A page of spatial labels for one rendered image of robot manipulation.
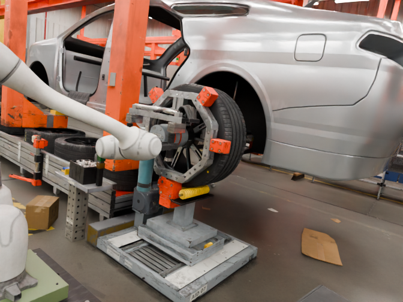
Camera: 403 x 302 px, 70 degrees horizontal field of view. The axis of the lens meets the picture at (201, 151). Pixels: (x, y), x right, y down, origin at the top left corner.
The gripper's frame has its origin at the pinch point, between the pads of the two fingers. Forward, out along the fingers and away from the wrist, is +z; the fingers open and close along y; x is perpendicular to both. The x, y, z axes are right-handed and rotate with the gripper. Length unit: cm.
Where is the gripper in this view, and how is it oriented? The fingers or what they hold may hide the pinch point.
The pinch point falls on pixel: (170, 145)
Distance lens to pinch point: 149.6
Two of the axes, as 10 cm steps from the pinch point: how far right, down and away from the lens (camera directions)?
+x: 1.4, -9.8, -1.6
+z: 6.1, -0.4, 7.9
